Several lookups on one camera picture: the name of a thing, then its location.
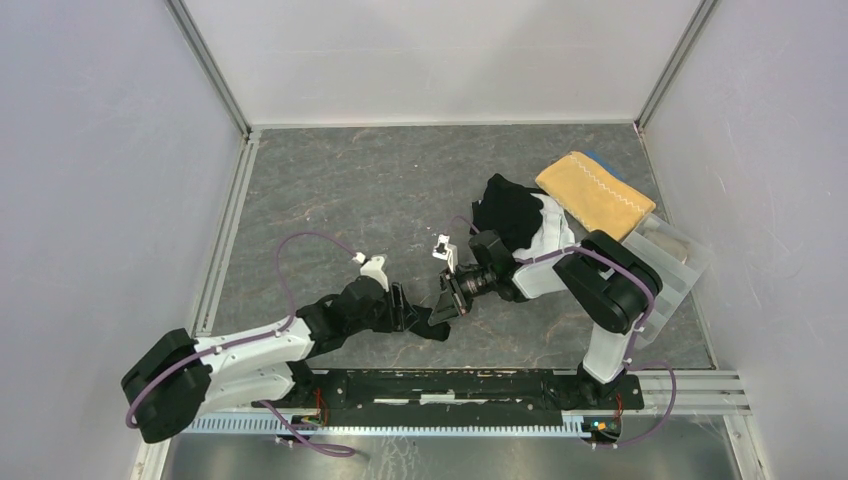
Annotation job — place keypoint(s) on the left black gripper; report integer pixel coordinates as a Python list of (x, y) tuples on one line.
[(399, 317)]

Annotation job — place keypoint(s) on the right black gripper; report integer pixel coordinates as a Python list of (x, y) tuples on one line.
[(451, 303)]

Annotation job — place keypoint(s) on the black underwear beige waistband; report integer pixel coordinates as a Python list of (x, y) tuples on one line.
[(422, 328)]

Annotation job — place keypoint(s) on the clear plastic organizer box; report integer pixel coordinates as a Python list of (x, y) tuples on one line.
[(677, 258)]

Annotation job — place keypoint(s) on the white underwear black waistband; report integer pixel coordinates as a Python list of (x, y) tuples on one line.
[(553, 234)]

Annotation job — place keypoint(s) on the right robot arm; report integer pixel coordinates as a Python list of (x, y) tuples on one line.
[(614, 287)]

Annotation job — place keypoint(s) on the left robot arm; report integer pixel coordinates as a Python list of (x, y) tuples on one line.
[(181, 378)]

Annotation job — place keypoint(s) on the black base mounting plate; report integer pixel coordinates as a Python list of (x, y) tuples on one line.
[(420, 398)]

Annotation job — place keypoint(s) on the folded yellow towel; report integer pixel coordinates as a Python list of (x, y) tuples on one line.
[(593, 196)]

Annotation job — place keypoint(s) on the blue cloth under towel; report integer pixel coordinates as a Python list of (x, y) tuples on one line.
[(605, 165)]

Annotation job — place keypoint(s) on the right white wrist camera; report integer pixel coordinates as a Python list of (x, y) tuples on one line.
[(446, 251)]

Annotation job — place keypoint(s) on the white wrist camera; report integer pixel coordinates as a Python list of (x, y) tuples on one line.
[(446, 251), (373, 267)]

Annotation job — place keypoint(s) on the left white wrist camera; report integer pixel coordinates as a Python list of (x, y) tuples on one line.
[(373, 267)]

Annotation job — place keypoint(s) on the aluminium frame rail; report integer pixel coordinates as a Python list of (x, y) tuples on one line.
[(685, 393)]

